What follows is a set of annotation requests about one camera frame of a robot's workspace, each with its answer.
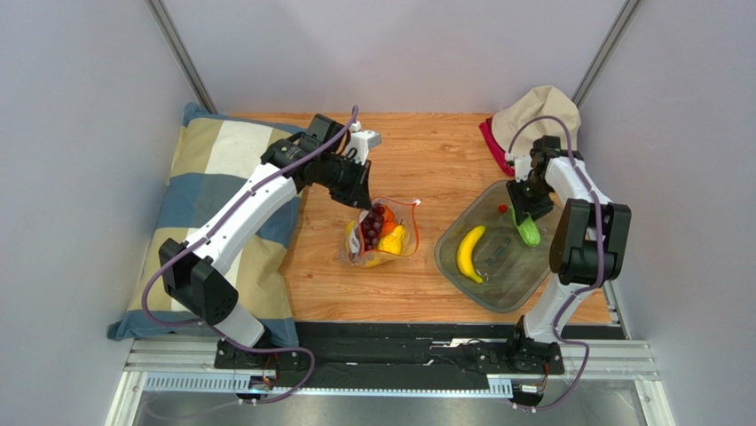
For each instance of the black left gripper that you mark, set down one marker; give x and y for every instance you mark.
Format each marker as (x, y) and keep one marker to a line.
(358, 194)

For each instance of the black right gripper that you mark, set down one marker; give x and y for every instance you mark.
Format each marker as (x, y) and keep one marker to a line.
(528, 197)

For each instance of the green cucumber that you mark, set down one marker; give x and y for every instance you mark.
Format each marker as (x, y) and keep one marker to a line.
(530, 235)

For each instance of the purple grape bunch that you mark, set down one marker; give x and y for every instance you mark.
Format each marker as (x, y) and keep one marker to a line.
(371, 226)

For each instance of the clear orange zip top bag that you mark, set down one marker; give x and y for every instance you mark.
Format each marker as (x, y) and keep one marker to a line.
(355, 255)

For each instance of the yellow pear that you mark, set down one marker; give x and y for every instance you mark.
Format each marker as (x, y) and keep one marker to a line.
(394, 242)

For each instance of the yellow lemon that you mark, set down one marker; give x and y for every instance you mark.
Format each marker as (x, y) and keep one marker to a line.
(352, 233)

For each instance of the orange tangerine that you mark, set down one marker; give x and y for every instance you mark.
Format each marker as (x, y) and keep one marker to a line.
(389, 223)

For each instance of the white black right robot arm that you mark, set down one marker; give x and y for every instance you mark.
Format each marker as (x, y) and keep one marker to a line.
(587, 249)

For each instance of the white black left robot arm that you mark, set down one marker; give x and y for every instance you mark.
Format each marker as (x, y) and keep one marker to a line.
(192, 271)

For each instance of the grey plastic fruit tray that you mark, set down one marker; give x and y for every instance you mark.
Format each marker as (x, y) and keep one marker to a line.
(511, 271)

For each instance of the yellow banana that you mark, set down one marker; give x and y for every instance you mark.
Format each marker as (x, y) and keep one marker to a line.
(465, 252)

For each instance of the red cloth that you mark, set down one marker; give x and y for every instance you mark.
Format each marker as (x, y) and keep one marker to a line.
(498, 154)

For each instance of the beige bucket hat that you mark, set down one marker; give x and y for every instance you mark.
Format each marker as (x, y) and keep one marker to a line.
(539, 101)

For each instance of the checked blue beige pillow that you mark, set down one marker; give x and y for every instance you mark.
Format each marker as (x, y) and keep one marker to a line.
(215, 156)

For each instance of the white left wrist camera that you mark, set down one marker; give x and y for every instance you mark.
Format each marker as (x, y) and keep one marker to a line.
(360, 142)

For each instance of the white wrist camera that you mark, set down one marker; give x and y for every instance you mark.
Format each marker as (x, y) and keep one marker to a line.
(520, 165)
(360, 142)

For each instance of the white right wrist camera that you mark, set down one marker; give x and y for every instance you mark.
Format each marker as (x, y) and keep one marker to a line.
(520, 165)

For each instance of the aluminium front rail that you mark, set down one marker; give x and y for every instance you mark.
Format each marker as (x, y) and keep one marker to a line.
(172, 380)

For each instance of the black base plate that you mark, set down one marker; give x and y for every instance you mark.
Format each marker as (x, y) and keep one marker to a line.
(390, 356)

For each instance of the right aluminium corner post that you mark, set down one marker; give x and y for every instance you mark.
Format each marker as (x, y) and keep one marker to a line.
(609, 44)

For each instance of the aluminium corner post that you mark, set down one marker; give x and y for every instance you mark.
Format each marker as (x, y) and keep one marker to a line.
(174, 40)
(609, 44)

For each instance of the left aluminium corner post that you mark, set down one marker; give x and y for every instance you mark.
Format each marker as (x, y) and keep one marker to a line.
(174, 40)

